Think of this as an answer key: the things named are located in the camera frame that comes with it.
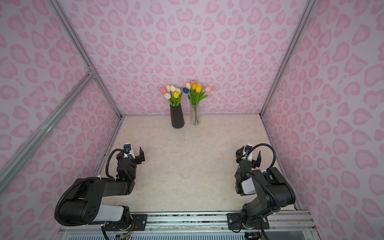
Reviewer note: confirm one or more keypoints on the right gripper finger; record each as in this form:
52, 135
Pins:
257, 163
239, 154

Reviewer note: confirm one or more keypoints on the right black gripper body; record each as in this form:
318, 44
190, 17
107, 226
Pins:
241, 162

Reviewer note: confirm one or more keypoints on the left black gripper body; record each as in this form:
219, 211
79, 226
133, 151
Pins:
133, 164

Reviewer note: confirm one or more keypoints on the black cone vase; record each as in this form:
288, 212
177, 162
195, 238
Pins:
177, 117

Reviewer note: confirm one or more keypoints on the clear glass vase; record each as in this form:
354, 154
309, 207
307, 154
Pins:
195, 118

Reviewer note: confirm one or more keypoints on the deep pink tulip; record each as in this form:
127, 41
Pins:
163, 90

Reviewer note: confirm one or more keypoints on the light pink tulip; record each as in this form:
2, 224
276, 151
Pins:
204, 94

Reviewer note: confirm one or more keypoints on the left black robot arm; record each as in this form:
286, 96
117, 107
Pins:
81, 204

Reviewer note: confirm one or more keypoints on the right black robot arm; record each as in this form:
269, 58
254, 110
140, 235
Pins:
271, 190

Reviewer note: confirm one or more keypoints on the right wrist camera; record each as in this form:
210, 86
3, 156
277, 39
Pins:
247, 152

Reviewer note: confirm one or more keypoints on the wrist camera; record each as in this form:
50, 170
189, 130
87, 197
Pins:
128, 151
247, 152

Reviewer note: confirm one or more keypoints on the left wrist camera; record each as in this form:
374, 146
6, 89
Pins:
128, 151

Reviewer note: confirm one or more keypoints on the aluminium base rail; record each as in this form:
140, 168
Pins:
285, 225

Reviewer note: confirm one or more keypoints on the aluminium frame diagonal bar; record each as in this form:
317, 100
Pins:
19, 160

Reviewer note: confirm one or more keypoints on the right corner aluminium post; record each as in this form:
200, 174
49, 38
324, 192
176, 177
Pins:
297, 34

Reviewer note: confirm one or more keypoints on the corner aluminium post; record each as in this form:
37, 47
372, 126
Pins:
297, 34
80, 48

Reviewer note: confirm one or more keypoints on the left corner aluminium post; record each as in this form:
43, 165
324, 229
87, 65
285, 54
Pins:
80, 48

